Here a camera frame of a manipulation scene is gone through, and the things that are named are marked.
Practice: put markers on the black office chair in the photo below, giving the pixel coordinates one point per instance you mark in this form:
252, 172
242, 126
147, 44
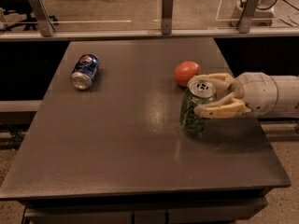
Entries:
21, 7

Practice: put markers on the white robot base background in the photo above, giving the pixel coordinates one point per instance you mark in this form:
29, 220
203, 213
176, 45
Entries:
263, 15

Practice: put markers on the metal bracket post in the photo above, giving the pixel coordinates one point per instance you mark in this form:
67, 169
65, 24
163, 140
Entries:
167, 14
246, 18
45, 27

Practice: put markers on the middle metal bracket post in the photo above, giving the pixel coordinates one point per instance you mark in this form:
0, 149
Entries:
167, 14

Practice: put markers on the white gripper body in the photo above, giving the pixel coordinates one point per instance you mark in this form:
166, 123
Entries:
259, 94

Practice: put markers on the metal rail bar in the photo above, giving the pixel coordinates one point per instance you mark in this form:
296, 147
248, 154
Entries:
7, 36

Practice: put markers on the blue Pepsi can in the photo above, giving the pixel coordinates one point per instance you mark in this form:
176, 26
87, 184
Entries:
85, 71

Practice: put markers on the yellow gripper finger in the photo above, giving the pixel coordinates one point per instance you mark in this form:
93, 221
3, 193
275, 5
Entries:
226, 108
221, 82

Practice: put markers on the left metal bracket post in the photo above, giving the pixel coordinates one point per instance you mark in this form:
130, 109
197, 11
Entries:
45, 27

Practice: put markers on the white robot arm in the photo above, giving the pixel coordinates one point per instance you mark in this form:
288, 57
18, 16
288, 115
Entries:
286, 105

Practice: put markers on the red apple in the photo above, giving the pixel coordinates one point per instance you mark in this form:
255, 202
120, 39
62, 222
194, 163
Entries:
185, 71

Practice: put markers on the right metal bracket post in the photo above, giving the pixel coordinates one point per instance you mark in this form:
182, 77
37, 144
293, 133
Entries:
246, 18

